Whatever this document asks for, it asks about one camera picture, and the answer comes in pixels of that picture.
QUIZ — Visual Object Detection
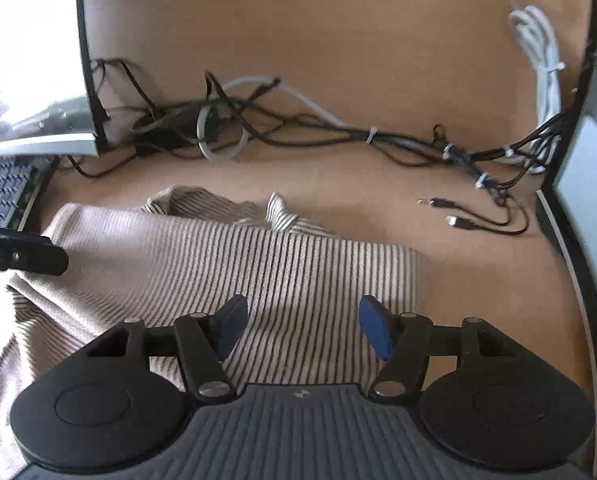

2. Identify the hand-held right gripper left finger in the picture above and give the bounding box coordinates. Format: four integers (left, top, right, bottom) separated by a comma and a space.
86, 294, 249, 403

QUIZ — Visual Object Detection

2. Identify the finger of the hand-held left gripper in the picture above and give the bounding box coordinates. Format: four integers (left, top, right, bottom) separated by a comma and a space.
0, 228, 69, 276

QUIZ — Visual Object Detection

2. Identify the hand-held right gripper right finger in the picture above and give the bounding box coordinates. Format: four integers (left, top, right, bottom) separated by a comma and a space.
359, 296, 518, 403

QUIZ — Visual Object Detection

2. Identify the beige striped knit garment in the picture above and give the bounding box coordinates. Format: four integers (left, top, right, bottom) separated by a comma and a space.
0, 185, 426, 480

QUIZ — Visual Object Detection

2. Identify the black keyboard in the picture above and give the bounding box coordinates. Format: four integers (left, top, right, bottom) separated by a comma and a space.
0, 156, 60, 233

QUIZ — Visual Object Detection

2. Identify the black power adapter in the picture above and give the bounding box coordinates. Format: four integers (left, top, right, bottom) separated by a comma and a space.
131, 115, 199, 153

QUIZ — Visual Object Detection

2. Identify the black curved monitor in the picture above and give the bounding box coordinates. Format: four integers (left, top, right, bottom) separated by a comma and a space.
0, 0, 112, 158

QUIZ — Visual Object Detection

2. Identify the white computer case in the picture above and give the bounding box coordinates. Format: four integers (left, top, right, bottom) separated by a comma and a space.
535, 0, 597, 480

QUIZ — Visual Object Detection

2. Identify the light grey looped cable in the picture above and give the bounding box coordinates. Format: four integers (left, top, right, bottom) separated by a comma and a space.
197, 76, 349, 163

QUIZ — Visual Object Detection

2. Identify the black cable bundle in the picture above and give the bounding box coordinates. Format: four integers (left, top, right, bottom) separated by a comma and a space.
68, 57, 569, 236

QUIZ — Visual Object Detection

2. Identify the white power cable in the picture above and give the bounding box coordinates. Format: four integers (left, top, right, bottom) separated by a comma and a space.
503, 0, 566, 161

